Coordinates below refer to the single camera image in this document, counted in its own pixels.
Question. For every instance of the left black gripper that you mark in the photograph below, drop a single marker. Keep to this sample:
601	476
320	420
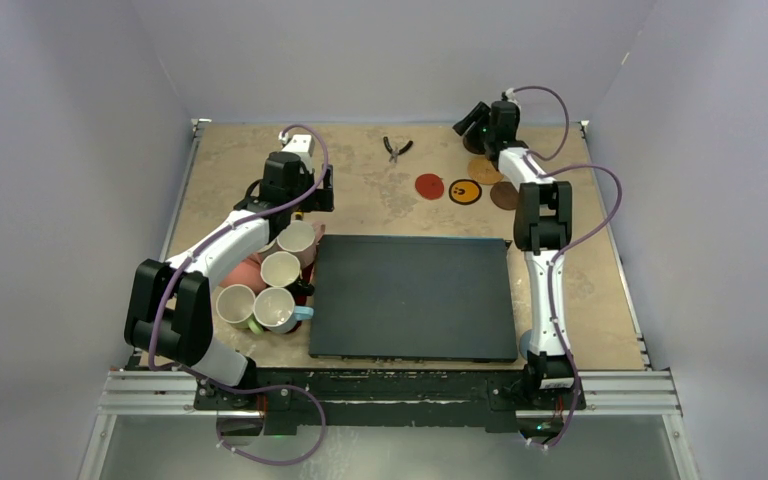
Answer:
322	198

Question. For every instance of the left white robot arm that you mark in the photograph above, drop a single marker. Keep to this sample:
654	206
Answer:
170	309

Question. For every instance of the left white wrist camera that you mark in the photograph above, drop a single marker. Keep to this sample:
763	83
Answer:
301	145

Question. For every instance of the pink handled white mug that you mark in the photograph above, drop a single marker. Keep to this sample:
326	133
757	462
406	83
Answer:
301	239

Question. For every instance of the blue grey coaster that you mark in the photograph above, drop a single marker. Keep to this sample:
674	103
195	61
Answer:
524	343

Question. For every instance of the dark rectangular board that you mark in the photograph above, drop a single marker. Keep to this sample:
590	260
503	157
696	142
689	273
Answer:
413	298

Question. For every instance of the black handled white mug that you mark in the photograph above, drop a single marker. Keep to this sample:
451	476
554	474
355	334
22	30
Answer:
284	270

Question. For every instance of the green handled white mug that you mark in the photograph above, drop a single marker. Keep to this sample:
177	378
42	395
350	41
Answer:
235	306

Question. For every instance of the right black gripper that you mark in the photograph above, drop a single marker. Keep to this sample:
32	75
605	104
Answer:
479	118

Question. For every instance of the grey white mug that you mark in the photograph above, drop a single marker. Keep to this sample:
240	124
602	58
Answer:
268	249

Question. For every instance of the orange smiley coaster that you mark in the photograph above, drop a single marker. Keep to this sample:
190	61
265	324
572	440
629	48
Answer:
464	192

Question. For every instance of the red apple coaster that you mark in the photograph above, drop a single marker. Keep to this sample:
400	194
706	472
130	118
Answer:
429	186

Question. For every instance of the salmon pink mug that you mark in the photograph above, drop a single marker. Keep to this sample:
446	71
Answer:
247	273

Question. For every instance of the black pliers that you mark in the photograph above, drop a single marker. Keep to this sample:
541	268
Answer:
395	151

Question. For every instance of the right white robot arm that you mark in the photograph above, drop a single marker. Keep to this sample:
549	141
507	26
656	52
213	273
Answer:
542	229

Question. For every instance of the dark brown wooden coaster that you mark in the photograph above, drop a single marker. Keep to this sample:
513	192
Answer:
504	195

